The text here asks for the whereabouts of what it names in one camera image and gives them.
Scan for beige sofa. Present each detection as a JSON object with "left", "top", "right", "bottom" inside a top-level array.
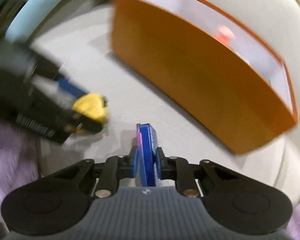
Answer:
[{"left": 27, "top": 0, "right": 300, "bottom": 205}]

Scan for blue box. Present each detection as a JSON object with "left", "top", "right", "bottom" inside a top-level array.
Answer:
[{"left": 136, "top": 124, "right": 158, "bottom": 187}]

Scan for orange cardboard box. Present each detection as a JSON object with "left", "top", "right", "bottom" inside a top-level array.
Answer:
[{"left": 111, "top": 0, "right": 299, "bottom": 154}]

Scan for light blue pillow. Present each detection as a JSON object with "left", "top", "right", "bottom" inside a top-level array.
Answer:
[{"left": 5, "top": 0, "right": 62, "bottom": 42}]

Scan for orange red item in box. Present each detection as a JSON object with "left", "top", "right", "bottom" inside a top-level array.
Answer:
[{"left": 214, "top": 25, "right": 236, "bottom": 48}]

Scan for purple fluffy blanket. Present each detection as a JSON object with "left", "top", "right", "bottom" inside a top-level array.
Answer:
[{"left": 0, "top": 124, "right": 300, "bottom": 238}]

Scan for yellow tape measure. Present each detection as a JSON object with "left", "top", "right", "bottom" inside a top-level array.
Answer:
[{"left": 71, "top": 93, "right": 109, "bottom": 126}]

